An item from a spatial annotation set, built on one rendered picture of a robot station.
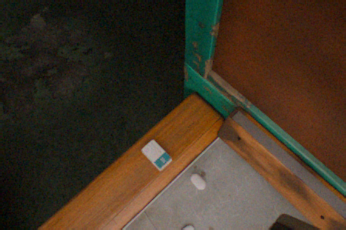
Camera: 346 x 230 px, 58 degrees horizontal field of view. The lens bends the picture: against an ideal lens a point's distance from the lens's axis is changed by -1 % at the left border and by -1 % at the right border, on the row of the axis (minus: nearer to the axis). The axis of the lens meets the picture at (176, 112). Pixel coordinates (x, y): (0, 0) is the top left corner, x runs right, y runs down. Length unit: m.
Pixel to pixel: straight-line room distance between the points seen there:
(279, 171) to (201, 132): 0.19
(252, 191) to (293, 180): 0.12
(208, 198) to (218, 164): 0.08
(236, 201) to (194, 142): 0.16
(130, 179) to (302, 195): 0.35
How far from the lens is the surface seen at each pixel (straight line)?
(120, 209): 0.70
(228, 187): 0.73
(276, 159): 0.64
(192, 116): 0.74
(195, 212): 0.71
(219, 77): 0.67
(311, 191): 0.64
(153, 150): 0.69
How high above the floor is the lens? 1.45
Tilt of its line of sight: 66 degrees down
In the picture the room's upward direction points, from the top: 2 degrees counter-clockwise
